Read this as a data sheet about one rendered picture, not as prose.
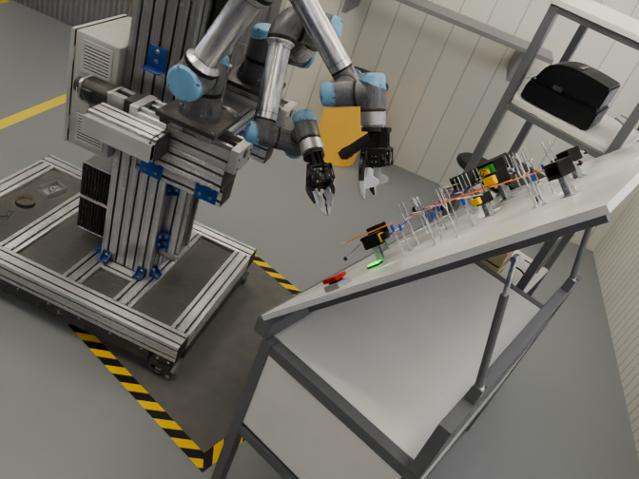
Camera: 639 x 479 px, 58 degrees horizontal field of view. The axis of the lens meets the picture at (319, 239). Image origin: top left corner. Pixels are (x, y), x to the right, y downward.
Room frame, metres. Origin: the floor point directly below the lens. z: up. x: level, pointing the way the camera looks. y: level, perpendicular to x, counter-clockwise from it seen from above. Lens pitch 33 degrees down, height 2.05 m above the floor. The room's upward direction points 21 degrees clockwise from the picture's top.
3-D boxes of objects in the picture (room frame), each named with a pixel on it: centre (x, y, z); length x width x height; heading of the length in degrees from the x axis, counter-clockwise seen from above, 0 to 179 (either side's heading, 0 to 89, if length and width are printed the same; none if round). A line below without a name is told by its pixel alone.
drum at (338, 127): (4.42, 0.15, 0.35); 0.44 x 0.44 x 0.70
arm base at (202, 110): (1.84, 0.55, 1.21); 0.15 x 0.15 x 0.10
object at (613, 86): (2.48, -0.73, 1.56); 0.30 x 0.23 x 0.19; 64
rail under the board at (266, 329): (1.82, -0.21, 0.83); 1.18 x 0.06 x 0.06; 152
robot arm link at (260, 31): (2.33, 0.50, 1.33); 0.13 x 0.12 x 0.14; 109
